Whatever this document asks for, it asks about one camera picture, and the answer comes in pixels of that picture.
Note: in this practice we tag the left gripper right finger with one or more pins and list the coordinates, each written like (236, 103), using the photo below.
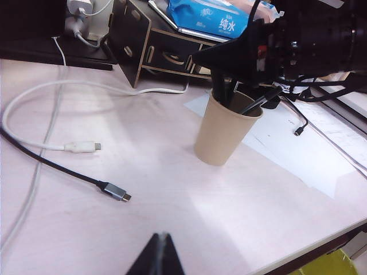
(170, 257)

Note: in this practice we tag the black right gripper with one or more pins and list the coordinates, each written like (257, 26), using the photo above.
(315, 43)

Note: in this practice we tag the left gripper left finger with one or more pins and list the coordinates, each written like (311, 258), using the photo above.
(150, 257)

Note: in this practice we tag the beige paper cup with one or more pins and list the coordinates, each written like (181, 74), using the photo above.
(220, 137)

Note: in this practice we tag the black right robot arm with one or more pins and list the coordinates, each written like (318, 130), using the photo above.
(361, 34)

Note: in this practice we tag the black marker white print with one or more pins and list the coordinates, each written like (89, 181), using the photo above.
(258, 103)

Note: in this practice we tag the blue wet wipes pack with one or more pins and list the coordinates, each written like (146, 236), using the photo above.
(206, 17)

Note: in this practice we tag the pink tissue pack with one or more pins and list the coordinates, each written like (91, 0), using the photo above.
(269, 10)

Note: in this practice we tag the black wooden desk organizer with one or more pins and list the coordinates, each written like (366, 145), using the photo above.
(134, 43)

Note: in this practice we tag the blank white paper sheet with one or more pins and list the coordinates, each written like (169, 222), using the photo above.
(286, 160)

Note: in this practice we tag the yellow plastic object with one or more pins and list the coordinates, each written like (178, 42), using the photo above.
(329, 265)

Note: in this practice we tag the white charger plug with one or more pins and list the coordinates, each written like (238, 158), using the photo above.
(78, 5)

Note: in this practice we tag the large black monitor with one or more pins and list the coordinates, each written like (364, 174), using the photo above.
(28, 51)

